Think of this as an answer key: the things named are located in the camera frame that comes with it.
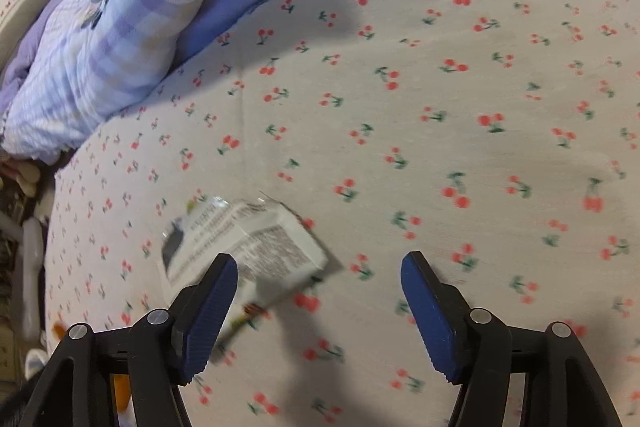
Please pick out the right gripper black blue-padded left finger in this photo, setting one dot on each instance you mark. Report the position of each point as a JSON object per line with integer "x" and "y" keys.
{"x": 160, "y": 354}

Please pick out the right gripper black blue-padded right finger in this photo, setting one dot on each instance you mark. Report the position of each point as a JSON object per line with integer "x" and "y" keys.
{"x": 478, "y": 353}

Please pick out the blue plaid quilt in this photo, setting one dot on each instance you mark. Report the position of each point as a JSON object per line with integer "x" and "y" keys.
{"x": 95, "y": 58}

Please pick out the grey stroller frame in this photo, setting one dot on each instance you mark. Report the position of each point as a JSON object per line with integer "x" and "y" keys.
{"x": 26, "y": 303}

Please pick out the white foil snack wrapper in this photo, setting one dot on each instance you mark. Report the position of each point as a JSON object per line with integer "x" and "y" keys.
{"x": 274, "y": 253}

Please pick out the cherry print bed sheet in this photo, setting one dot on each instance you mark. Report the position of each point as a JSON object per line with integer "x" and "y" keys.
{"x": 498, "y": 137}

